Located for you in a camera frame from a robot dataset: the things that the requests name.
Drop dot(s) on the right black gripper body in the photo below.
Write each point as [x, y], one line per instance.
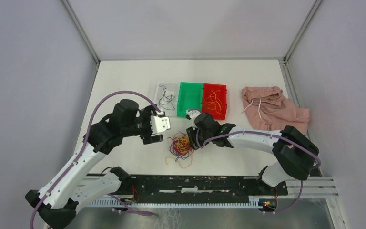
[203, 137]

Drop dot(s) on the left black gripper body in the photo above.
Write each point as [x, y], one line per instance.
[145, 129]

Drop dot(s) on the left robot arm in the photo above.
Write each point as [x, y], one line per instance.
[62, 198]

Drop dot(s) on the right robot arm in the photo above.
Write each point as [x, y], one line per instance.
[296, 155]

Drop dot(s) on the red plastic bin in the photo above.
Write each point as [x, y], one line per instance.
[215, 100]

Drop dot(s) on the green plastic bin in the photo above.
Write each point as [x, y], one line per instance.
[190, 96]

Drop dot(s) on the clear plastic bin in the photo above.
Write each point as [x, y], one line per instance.
[166, 97]

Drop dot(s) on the pink cloth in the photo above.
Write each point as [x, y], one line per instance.
[266, 108]

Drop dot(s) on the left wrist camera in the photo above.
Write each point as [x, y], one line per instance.
[159, 124]

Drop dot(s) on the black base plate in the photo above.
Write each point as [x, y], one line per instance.
[162, 189]

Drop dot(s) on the white slotted cable duct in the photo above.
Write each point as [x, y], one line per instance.
[107, 201]

